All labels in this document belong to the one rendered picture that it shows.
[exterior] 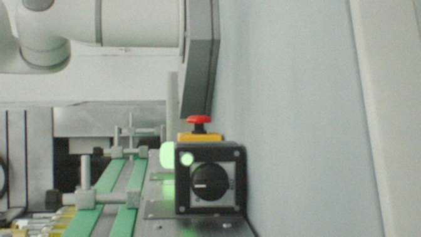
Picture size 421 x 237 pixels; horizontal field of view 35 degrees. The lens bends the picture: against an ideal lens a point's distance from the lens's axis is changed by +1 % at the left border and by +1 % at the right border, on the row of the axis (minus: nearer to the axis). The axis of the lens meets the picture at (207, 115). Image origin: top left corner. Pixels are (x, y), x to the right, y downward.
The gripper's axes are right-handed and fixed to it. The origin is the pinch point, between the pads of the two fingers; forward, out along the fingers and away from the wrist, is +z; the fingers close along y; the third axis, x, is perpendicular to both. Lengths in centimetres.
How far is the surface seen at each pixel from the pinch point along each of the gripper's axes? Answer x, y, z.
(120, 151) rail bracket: 17.7, 15.4, 20.0
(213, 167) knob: -52, 21, 55
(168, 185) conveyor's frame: -30, 15, 43
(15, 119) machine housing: 89, 19, -42
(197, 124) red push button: -19, 24, 46
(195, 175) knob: -52, 20, 53
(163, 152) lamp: -22, 19, 41
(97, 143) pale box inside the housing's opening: 106, 9, -19
